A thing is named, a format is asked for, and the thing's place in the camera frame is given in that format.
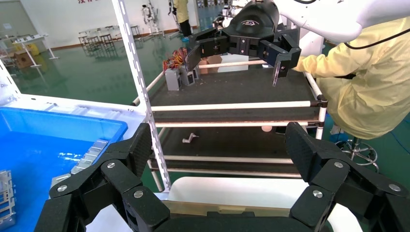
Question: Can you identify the white humanoid robot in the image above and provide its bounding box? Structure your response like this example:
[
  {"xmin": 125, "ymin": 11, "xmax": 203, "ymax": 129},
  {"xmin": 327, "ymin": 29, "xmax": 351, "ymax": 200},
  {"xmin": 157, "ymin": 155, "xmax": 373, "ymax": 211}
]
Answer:
[{"xmin": 141, "ymin": 3, "xmax": 161, "ymax": 34}]

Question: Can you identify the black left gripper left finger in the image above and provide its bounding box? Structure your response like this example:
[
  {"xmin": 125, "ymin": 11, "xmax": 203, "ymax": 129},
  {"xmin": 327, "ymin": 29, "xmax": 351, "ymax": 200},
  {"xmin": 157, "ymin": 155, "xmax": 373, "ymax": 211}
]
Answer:
[{"xmin": 33, "ymin": 122, "xmax": 171, "ymax": 232}]

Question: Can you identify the white side table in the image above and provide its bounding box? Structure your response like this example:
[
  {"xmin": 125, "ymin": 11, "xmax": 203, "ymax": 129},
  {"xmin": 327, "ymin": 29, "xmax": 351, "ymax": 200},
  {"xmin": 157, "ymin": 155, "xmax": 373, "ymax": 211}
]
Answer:
[{"xmin": 11, "ymin": 33, "xmax": 60, "ymax": 69}]

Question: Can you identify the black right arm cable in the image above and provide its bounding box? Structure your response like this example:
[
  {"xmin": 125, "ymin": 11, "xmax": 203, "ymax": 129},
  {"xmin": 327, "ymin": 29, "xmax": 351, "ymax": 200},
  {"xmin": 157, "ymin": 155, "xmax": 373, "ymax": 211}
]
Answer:
[{"xmin": 343, "ymin": 28, "xmax": 410, "ymax": 51}]

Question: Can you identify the silver angled metal bracket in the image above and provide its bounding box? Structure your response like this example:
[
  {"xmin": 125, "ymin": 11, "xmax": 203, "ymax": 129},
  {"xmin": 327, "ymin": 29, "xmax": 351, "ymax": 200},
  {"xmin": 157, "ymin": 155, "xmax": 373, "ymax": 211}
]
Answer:
[{"xmin": 50, "ymin": 174, "xmax": 72, "ymax": 189}]

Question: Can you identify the cardboard box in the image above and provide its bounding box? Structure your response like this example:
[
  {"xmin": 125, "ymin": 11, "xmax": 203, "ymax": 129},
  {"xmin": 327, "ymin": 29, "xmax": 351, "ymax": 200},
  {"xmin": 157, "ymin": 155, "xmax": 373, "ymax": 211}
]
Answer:
[
  {"xmin": 14, "ymin": 52, "xmax": 33, "ymax": 69},
  {"xmin": 198, "ymin": 55, "xmax": 223, "ymax": 75}
]

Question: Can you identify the white metal shelf rack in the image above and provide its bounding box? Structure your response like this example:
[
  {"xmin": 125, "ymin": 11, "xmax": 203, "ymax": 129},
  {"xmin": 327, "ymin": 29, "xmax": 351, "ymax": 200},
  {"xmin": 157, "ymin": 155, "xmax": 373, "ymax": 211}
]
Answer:
[{"xmin": 0, "ymin": 0, "xmax": 172, "ymax": 193}]

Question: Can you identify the chrome stool base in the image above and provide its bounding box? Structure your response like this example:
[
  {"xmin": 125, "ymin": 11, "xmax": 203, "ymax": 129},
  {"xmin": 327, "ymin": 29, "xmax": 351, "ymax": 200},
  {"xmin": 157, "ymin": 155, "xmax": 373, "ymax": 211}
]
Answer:
[{"xmin": 335, "ymin": 136, "xmax": 380, "ymax": 174}]

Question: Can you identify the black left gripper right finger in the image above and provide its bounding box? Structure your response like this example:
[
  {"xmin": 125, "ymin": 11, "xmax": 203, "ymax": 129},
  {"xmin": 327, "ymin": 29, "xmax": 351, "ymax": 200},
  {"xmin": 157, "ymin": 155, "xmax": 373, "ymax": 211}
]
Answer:
[{"xmin": 284, "ymin": 121, "xmax": 410, "ymax": 232}]

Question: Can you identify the segmented silver metal strip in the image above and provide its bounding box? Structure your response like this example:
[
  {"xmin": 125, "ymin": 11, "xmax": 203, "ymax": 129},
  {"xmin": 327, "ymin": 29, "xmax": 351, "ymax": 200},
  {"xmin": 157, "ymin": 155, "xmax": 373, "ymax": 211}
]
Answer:
[{"xmin": 70, "ymin": 138, "xmax": 110, "ymax": 175}]

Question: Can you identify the black bar stool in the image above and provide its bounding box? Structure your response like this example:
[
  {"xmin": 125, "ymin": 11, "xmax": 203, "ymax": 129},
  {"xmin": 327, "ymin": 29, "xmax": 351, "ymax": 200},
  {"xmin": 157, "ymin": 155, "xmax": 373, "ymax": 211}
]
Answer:
[
  {"xmin": 99, "ymin": 33, "xmax": 115, "ymax": 49},
  {"xmin": 86, "ymin": 36, "xmax": 101, "ymax": 51}
]

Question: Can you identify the white tube cart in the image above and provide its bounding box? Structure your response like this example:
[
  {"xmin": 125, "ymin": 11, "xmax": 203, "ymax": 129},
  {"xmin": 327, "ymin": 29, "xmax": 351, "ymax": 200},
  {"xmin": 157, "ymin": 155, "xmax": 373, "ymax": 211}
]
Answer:
[{"xmin": 132, "ymin": 58, "xmax": 329, "ymax": 193}]

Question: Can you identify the small white plastic part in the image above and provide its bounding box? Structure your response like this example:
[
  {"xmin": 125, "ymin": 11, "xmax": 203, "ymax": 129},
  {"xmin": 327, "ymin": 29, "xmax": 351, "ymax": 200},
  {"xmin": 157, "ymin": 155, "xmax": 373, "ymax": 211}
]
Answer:
[{"xmin": 182, "ymin": 132, "xmax": 200, "ymax": 144}]

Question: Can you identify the black tray with brass edges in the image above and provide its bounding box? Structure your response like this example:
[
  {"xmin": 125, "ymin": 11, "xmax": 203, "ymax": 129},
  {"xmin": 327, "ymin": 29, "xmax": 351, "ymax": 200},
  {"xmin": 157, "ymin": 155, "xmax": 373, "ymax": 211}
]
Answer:
[{"xmin": 163, "ymin": 200, "xmax": 292, "ymax": 219}]

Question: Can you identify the silver perforated metal bracket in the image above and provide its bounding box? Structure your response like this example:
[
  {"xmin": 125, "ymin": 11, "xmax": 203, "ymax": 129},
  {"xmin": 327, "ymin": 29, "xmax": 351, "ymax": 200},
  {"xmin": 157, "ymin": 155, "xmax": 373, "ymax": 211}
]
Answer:
[{"xmin": 0, "ymin": 170, "xmax": 16, "ymax": 231}]

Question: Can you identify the blue plastic bin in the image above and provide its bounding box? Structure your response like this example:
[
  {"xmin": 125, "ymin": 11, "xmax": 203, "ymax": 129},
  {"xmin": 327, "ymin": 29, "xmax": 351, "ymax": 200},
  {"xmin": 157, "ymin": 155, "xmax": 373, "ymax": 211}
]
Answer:
[{"xmin": 0, "ymin": 106, "xmax": 129, "ymax": 232}]

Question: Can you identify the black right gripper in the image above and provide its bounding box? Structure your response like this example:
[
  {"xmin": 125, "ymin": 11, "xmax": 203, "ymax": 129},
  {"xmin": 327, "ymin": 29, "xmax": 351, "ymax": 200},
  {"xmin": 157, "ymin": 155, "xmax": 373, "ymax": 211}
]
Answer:
[{"xmin": 185, "ymin": 0, "xmax": 302, "ymax": 87}]

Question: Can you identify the grey metal box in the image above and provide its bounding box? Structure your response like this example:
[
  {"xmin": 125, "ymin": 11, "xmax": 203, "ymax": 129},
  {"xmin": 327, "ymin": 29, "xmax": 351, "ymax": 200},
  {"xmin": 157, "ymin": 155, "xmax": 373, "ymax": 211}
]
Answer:
[
  {"xmin": 178, "ymin": 65, "xmax": 196, "ymax": 87},
  {"xmin": 164, "ymin": 68, "xmax": 182, "ymax": 91}
]

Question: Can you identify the person in yellow coat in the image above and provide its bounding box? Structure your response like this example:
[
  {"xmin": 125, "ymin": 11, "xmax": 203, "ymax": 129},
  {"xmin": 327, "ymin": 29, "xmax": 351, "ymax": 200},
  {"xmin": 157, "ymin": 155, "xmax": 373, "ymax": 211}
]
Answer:
[
  {"xmin": 172, "ymin": 0, "xmax": 193, "ymax": 38},
  {"xmin": 293, "ymin": 16, "xmax": 410, "ymax": 141}
]

